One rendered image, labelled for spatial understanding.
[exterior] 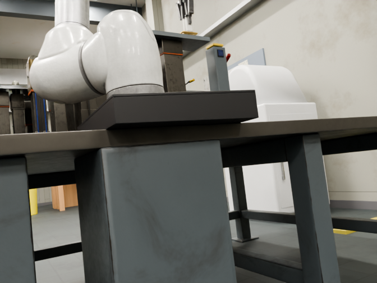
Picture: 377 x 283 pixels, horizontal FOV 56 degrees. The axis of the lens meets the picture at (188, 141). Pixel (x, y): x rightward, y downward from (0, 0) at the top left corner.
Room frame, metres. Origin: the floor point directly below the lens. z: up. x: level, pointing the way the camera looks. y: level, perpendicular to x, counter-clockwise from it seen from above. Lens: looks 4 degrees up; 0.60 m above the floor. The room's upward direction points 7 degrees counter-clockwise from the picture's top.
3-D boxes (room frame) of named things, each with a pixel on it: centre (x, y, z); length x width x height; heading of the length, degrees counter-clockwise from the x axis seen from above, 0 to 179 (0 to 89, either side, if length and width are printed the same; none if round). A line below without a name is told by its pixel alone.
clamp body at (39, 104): (1.33, 0.55, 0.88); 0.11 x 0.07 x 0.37; 33
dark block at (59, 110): (1.35, 0.49, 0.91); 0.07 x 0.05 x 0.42; 33
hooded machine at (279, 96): (3.72, -0.86, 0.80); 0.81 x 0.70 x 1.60; 29
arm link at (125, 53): (0.94, 0.14, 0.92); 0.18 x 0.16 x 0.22; 69
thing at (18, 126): (1.47, 0.70, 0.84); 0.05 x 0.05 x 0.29; 33
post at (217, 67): (1.64, -0.18, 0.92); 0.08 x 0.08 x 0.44; 33
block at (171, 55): (1.50, 0.04, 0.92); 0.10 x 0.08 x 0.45; 123
